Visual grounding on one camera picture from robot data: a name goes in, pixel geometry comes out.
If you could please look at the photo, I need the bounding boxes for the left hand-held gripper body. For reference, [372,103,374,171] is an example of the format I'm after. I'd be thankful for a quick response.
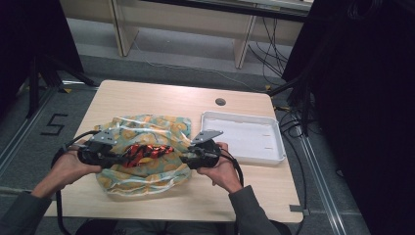
[76,127,127,169]

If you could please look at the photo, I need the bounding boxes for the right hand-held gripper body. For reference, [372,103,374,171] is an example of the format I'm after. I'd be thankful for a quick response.
[179,129,225,170]

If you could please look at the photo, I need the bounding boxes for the red and black striped cloth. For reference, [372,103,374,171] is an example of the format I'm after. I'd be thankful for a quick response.
[122,143,175,169]

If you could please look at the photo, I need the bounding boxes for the colourful patterned plastic bag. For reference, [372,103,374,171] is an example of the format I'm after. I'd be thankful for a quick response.
[93,114,194,198]

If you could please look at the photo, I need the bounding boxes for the white plastic tray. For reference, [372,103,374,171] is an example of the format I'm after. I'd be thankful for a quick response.
[199,111,288,165]

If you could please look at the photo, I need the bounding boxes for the person's right hand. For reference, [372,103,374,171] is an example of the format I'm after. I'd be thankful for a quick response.
[196,141,245,195]

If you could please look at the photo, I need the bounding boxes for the person's left hand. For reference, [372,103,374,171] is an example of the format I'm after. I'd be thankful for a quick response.
[49,146,104,198]

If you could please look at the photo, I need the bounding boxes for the black tripod stand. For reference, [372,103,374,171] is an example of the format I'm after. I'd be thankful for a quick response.
[26,53,100,119]

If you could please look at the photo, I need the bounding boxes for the black metal stand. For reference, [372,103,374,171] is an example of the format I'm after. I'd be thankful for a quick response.
[266,72,312,137]

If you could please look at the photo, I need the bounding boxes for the black curtain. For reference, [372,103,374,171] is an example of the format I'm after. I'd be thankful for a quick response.
[0,0,85,116]
[281,0,415,235]

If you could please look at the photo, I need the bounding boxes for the right hand-held gripper cable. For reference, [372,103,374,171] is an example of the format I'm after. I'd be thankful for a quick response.
[218,147,245,188]

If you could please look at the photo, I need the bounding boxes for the hand-held gripper cable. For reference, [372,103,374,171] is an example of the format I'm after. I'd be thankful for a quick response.
[50,129,101,235]
[218,147,245,188]

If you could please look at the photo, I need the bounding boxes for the left hand-held gripper cable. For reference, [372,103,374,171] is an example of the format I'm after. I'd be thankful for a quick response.
[50,129,101,235]

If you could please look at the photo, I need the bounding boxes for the metal floor rail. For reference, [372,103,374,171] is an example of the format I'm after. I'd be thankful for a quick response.
[0,85,60,177]
[295,131,348,235]

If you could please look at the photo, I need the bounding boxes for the bundle of black floor cables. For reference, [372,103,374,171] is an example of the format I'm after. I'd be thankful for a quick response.
[247,17,291,87]

